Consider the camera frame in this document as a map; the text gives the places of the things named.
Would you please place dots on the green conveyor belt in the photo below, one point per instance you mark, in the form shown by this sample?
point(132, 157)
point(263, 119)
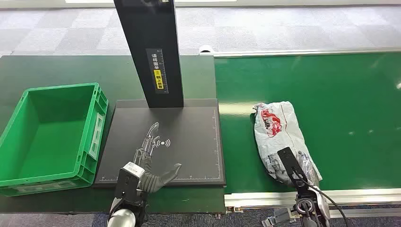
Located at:
point(344, 109)

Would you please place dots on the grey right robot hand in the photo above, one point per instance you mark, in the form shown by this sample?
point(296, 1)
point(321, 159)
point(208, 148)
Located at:
point(310, 172)

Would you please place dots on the wide aluminium conveyor rail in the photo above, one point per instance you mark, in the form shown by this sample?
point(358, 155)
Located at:
point(260, 199)

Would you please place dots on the black scanner base plate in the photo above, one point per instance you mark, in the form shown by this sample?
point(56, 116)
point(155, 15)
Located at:
point(188, 147)

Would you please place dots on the thin aluminium conveyor rail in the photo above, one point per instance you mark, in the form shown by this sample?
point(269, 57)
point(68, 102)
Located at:
point(297, 52)

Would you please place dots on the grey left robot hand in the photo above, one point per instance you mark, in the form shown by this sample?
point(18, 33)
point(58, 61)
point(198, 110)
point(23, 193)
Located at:
point(152, 181)

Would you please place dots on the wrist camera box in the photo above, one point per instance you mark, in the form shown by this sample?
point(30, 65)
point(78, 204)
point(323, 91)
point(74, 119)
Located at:
point(128, 183)
point(289, 161)

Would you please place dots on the white roller end cap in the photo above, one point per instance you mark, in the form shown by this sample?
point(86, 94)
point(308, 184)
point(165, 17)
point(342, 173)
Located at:
point(206, 48)

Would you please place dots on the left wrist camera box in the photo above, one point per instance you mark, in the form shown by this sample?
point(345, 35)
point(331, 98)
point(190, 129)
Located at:
point(128, 183)

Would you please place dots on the black and yellow label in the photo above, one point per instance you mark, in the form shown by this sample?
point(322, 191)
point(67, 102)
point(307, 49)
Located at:
point(158, 70)

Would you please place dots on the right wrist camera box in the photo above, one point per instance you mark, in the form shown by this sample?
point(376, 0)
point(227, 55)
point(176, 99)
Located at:
point(289, 161)

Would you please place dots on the black scanner column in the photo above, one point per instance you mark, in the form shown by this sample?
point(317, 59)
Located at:
point(153, 31)

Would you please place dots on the white red-print package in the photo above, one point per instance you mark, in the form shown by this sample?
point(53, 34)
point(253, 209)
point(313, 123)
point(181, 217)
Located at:
point(278, 137)

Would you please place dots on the green plastic crate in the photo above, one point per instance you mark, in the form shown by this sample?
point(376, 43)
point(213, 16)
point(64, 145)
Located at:
point(53, 137)

